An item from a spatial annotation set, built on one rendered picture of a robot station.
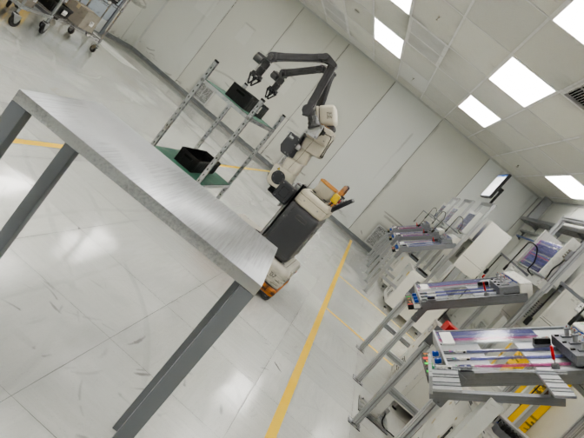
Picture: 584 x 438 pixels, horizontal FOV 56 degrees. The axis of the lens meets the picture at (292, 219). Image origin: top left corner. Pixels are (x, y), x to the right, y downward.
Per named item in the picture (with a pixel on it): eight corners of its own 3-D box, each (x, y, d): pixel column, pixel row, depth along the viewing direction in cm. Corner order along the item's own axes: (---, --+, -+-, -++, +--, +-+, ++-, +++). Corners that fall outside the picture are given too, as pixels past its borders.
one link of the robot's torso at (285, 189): (286, 209, 422) (306, 185, 419) (279, 210, 394) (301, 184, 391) (260, 187, 425) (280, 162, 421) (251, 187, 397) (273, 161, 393)
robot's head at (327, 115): (338, 128, 415) (337, 108, 414) (335, 124, 394) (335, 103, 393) (319, 129, 417) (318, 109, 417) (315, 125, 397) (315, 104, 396)
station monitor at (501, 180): (487, 198, 687) (509, 173, 681) (478, 197, 744) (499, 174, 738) (495, 205, 686) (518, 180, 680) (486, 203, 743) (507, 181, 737)
